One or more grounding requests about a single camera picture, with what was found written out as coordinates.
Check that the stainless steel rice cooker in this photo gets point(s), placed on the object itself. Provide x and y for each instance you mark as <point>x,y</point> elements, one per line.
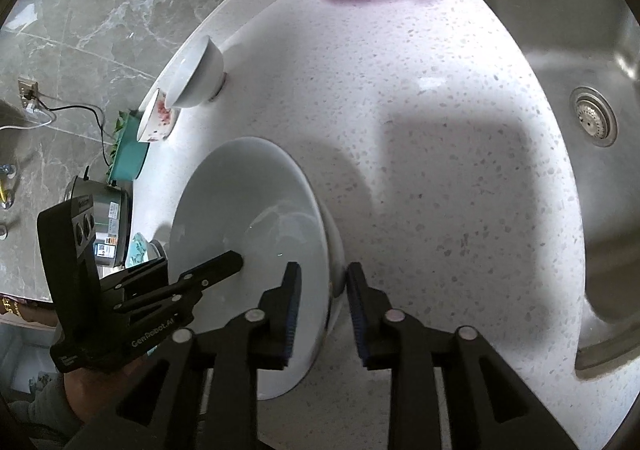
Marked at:
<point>112,216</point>

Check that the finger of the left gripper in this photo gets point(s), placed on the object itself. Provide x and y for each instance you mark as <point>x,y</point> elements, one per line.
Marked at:
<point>196,280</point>

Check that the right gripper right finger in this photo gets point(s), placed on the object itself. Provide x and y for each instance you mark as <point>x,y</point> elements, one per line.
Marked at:
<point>367,307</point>

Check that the wall power socket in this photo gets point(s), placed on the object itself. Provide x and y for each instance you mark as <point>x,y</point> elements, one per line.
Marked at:
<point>28,90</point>

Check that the large white bowl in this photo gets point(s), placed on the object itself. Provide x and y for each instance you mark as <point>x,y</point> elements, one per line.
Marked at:
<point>250,196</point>

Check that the teal basin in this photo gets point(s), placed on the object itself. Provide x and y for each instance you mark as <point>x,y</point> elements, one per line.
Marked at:
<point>130,154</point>

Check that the red rimmed ceramic bowl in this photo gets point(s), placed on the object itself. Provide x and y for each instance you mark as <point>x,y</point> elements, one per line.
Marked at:
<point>157,120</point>

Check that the person left hand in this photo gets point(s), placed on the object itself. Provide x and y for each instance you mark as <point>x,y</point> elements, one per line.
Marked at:
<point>89,393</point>

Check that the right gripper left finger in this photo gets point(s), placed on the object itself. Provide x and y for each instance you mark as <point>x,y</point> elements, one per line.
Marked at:
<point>276,333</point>

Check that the small white bowl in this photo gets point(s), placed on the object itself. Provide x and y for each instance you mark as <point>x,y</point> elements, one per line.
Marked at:
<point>198,75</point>

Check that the stainless steel sink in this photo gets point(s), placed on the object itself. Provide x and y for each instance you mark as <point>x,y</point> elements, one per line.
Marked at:
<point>585,54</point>

